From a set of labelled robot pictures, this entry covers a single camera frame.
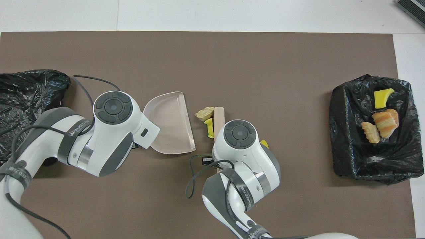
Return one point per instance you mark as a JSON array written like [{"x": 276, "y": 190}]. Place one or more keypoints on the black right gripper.
[{"x": 207, "y": 161}]

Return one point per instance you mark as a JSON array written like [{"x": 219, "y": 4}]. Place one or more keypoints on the tall bin with black bag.
[{"x": 372, "y": 166}]

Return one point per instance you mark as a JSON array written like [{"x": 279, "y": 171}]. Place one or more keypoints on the small pale bread piece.
[{"x": 371, "y": 132}]

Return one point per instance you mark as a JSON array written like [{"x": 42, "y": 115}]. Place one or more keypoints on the beige plastic dustpan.
[{"x": 169, "y": 126}]

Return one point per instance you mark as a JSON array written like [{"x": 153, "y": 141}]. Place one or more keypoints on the low bin with black bag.
[{"x": 20, "y": 93}]

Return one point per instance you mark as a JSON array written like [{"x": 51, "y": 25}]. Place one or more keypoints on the beige brush with black bristles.
[{"x": 219, "y": 121}]

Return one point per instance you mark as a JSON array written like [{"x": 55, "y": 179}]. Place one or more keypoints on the yellow sponge piece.
[
  {"x": 209, "y": 127},
  {"x": 382, "y": 98},
  {"x": 264, "y": 143}
]

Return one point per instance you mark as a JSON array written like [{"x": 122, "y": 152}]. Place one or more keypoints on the dark grey ribbed object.
[{"x": 413, "y": 10}]

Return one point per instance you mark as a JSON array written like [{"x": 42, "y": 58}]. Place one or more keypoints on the brown table mat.
[{"x": 199, "y": 66}]

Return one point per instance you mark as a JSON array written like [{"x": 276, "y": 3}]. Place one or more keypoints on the striped croissant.
[{"x": 385, "y": 123}]

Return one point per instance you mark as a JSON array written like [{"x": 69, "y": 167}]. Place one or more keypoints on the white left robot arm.
[{"x": 113, "y": 108}]

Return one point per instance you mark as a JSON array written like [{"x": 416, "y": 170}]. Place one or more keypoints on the pale round bread lump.
[{"x": 204, "y": 114}]

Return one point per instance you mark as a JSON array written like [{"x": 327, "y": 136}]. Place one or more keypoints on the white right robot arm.
[{"x": 239, "y": 134}]

